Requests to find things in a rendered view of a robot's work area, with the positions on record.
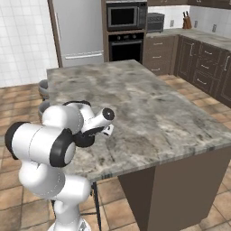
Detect black built-in oven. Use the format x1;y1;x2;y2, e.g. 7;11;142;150
107;32;145;64

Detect grey stool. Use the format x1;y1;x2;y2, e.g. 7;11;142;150
37;99;51;123
38;79;50;101

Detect brown base cupboards with drawers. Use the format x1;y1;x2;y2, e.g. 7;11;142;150
142;33;179;77

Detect brown oven cabinet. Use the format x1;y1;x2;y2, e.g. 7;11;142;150
100;0;149;65

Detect black-legged stool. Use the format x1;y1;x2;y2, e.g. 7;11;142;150
90;180;103;231

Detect silver fridge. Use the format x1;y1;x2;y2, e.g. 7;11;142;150
47;0;106;69

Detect brown base cupboards with doors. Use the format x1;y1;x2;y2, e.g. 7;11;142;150
175;35;231;108

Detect brown kitchen island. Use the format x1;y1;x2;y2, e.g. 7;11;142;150
46;59;231;231

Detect black microwave oven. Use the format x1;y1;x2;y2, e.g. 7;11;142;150
106;1;148;32

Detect dark toaster oven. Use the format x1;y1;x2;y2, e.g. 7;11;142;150
146;12;166;33

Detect brown knife block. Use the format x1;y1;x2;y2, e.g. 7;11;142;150
181;11;193;30

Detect brown wall cupboards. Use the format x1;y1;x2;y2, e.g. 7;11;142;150
146;0;231;10

